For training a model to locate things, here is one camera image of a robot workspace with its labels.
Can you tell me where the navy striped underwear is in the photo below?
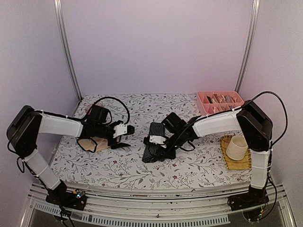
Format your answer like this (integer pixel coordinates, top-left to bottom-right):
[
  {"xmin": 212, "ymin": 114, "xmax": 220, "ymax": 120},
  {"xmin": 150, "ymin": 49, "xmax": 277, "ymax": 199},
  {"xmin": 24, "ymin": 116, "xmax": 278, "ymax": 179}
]
[{"xmin": 142, "ymin": 122, "xmax": 176, "ymax": 163}]

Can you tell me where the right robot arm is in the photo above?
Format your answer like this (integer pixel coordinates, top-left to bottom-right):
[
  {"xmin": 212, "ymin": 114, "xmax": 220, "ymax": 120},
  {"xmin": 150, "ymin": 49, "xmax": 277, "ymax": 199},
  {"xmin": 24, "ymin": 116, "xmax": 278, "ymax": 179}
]
[{"xmin": 149, "ymin": 100, "xmax": 273, "ymax": 206}]

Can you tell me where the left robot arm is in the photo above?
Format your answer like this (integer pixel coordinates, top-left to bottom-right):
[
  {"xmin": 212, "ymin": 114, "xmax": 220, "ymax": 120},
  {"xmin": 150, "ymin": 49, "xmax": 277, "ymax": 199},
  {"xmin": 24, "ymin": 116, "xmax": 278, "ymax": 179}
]
[{"xmin": 6, "ymin": 105, "xmax": 135, "ymax": 205}]

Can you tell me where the beige underwear black trim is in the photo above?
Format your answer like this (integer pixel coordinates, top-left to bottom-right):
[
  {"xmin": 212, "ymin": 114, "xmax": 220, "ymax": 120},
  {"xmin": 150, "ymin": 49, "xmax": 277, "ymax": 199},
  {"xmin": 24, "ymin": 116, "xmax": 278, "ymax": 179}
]
[{"xmin": 77, "ymin": 137, "xmax": 109, "ymax": 153}]

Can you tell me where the red patterned rolled underwear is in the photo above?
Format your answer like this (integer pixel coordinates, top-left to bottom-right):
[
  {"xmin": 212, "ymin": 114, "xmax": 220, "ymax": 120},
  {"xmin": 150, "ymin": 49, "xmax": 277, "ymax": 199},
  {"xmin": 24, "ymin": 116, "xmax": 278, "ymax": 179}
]
[{"xmin": 85, "ymin": 104, "xmax": 93, "ymax": 114}]

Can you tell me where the floral table cloth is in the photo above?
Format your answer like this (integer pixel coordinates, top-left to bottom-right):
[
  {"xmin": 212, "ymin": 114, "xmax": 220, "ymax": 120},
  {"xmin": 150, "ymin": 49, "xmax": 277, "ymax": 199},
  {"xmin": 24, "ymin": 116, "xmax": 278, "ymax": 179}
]
[{"xmin": 51, "ymin": 94, "xmax": 251, "ymax": 190}]

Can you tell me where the pink divided organizer tray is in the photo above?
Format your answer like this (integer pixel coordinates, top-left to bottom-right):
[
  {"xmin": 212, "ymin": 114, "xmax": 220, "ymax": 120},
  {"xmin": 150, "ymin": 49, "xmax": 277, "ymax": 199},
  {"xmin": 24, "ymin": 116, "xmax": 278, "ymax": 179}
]
[{"xmin": 196, "ymin": 91, "xmax": 244, "ymax": 115}]

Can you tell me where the cream ribbed cup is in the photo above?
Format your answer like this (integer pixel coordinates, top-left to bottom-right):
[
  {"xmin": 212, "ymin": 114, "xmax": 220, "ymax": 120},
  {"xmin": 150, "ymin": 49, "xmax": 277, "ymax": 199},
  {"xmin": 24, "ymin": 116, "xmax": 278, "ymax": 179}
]
[{"xmin": 226, "ymin": 136, "xmax": 248, "ymax": 161}]

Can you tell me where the yellow woven mat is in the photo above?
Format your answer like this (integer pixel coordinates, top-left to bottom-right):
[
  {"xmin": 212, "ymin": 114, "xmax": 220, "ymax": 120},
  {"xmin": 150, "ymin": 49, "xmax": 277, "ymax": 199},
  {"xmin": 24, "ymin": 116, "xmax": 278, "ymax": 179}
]
[{"xmin": 219, "ymin": 135, "xmax": 251, "ymax": 171}]

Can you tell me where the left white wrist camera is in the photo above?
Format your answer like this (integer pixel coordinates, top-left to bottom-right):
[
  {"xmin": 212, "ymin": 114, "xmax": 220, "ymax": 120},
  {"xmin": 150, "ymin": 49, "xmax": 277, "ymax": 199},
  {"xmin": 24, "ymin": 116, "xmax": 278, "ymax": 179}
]
[{"xmin": 113, "ymin": 123, "xmax": 127, "ymax": 138}]

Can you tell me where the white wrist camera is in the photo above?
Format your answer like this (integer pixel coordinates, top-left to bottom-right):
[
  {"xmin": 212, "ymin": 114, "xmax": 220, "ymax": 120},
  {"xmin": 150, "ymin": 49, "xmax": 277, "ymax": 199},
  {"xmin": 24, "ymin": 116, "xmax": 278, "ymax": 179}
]
[
  {"xmin": 113, "ymin": 123, "xmax": 127, "ymax": 138},
  {"xmin": 143, "ymin": 135, "xmax": 167, "ymax": 148}
]

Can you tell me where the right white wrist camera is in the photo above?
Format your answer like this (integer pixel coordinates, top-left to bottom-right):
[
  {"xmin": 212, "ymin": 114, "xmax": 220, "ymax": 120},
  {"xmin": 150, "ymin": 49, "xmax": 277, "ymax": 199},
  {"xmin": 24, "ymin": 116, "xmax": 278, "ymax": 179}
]
[{"xmin": 143, "ymin": 135, "xmax": 167, "ymax": 148}]

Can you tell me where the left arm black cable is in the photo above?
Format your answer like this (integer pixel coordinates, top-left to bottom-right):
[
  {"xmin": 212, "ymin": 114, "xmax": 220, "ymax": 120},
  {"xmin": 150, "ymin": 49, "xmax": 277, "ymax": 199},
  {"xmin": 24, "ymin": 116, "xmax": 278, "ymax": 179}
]
[{"xmin": 87, "ymin": 96, "xmax": 130, "ymax": 126}]

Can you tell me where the front aluminium rail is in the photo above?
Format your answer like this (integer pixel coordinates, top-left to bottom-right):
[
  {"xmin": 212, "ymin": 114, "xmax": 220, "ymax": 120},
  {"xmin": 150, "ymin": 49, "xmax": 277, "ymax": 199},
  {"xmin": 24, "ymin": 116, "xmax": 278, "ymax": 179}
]
[{"xmin": 20, "ymin": 183, "xmax": 296, "ymax": 227}]

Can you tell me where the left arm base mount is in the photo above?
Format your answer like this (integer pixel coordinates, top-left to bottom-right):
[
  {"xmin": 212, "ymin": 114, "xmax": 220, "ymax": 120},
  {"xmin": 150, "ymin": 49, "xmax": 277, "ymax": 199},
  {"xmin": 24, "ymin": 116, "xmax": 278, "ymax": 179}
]
[{"xmin": 45, "ymin": 181, "xmax": 87, "ymax": 211}]

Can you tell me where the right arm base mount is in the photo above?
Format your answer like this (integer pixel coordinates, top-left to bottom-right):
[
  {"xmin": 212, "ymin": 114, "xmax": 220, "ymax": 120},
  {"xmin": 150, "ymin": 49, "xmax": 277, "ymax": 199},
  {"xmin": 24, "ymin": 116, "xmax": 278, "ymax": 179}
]
[{"xmin": 227, "ymin": 186, "xmax": 269, "ymax": 211}]

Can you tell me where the left aluminium frame post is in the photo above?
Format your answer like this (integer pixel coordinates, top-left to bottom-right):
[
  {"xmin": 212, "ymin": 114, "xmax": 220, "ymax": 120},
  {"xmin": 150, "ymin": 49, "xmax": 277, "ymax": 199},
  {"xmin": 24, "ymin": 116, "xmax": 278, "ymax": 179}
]
[{"xmin": 53, "ymin": 0, "xmax": 82, "ymax": 101}]

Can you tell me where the aluminium frame post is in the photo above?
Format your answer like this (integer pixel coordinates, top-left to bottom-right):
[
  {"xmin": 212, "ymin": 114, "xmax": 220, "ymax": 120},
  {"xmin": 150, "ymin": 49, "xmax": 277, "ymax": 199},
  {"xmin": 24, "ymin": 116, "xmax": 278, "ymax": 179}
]
[
  {"xmin": 234, "ymin": 0, "xmax": 260, "ymax": 93},
  {"xmin": 53, "ymin": 0, "xmax": 82, "ymax": 101}
]

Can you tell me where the right aluminium frame post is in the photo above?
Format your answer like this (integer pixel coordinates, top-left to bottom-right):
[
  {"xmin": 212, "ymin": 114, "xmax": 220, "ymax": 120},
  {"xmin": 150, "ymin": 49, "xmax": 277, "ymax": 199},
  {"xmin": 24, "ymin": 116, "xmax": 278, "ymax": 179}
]
[{"xmin": 234, "ymin": 0, "xmax": 260, "ymax": 93}]

